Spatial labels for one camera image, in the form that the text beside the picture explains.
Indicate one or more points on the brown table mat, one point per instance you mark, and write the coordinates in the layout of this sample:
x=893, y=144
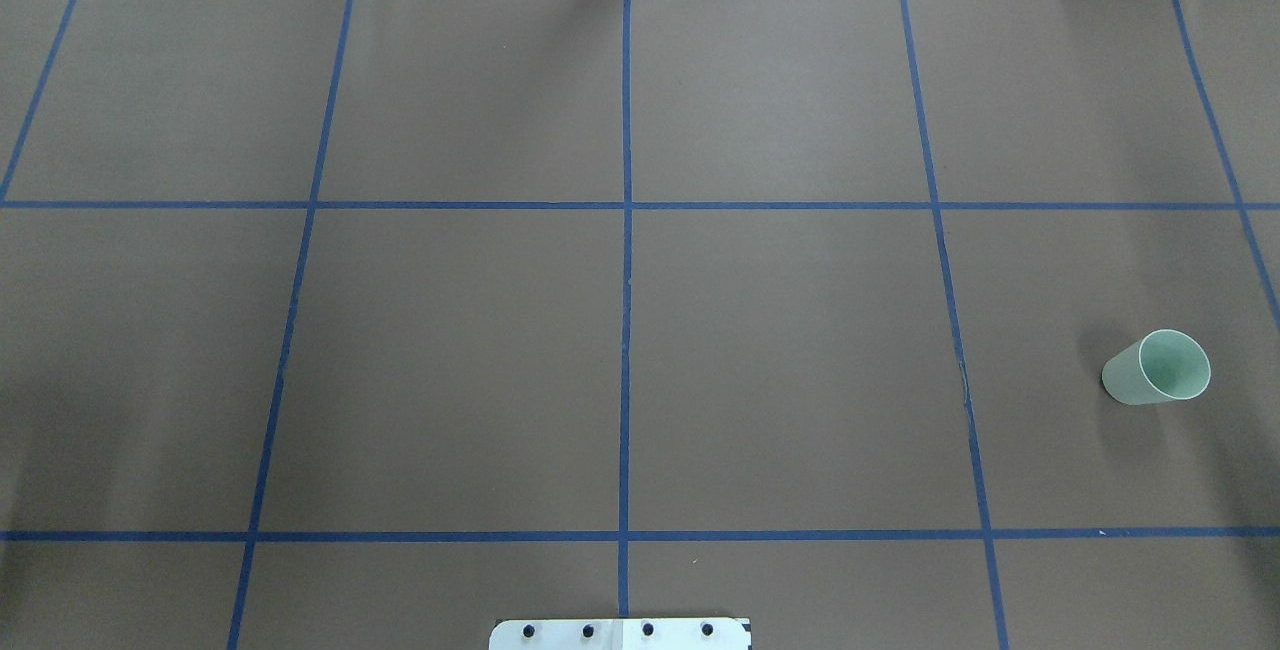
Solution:
x=370, y=324

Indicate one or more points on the light green plastic cup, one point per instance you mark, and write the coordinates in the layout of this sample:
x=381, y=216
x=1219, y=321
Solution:
x=1165, y=365

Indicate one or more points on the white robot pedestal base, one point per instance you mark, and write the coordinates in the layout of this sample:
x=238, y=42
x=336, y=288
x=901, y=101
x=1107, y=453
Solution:
x=623, y=633

